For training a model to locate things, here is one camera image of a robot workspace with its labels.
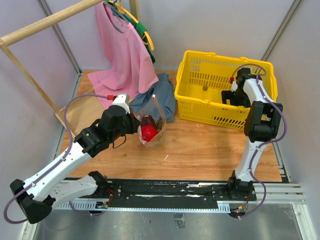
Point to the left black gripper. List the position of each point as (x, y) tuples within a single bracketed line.
[(133, 120)]

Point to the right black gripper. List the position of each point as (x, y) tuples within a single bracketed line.
[(227, 95)]

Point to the red apple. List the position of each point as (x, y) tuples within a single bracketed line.
[(148, 132)]

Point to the clear zip top bag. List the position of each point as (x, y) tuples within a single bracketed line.
[(153, 108)]

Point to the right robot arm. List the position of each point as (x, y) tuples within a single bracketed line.
[(260, 127)]

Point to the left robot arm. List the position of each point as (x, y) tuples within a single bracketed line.
[(38, 195)]

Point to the wooden clothes rack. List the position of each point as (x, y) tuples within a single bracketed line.
[(54, 67)]

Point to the yellow plastic basket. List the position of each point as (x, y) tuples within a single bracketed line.
[(198, 69)]

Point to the pink t-shirt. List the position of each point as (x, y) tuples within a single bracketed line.
[(131, 69)]

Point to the blue grey cloth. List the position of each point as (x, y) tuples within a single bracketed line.
[(163, 90)]

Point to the yellow clothes hanger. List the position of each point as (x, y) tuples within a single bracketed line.
[(140, 28)]

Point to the green garment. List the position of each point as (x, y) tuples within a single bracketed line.
[(153, 59)]

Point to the grey clothes hanger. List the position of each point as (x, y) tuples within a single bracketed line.
[(115, 19)]

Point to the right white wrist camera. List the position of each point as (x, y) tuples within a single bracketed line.
[(234, 85)]

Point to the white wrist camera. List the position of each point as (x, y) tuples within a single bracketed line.
[(234, 85), (121, 100)]

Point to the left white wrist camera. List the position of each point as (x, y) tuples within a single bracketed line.
[(121, 100)]

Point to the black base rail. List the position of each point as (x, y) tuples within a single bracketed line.
[(151, 194)]

